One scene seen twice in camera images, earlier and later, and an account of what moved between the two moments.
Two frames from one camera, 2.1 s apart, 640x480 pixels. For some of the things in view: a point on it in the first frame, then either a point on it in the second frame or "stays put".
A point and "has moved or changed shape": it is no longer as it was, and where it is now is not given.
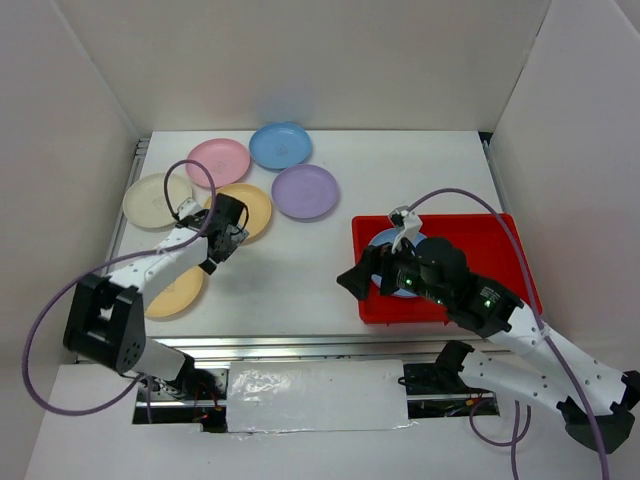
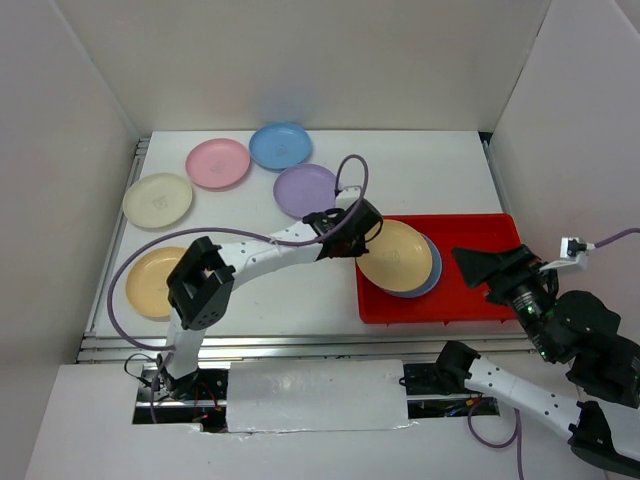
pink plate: x=228 y=161 stays put
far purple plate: x=304 y=192 stays put
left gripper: x=238 y=234 -> x=356 y=249
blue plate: x=279 y=145 stays put
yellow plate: x=258 y=206 has moved or changed shape
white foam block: x=316 y=395 stays put
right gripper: x=376 y=259 -> x=488 y=265
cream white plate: x=145 y=201 stays put
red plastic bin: x=492 y=248 stays put
